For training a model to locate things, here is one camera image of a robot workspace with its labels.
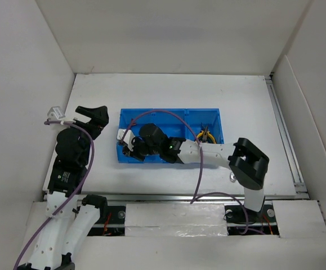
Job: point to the blue bin right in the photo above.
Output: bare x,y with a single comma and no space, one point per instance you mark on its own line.
213,121

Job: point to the blue bin left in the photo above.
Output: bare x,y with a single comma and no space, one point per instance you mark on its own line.
126,116

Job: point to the blue bin middle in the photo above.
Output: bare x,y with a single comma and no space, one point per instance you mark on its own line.
170,126

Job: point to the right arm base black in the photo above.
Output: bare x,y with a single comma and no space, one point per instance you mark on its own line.
262,223

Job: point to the small yellow needle-nose pliers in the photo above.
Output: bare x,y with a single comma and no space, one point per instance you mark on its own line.
205,136

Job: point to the blue bin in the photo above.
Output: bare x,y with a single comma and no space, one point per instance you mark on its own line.
213,121
170,126
126,116

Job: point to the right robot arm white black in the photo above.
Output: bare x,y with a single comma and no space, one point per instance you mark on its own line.
246,161

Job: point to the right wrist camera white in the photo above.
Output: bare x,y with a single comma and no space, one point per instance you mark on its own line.
125,138

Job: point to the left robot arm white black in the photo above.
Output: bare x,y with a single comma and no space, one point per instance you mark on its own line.
55,244

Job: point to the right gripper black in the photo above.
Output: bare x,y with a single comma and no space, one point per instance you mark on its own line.
134,152

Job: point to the silver metal tool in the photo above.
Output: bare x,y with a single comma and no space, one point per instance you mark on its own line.
232,177

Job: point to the aluminium rail front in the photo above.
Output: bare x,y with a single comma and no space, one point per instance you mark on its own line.
120,197

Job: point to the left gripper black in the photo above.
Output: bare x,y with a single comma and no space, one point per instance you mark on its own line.
99,119

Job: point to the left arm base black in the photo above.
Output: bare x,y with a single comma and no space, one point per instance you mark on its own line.
96,222

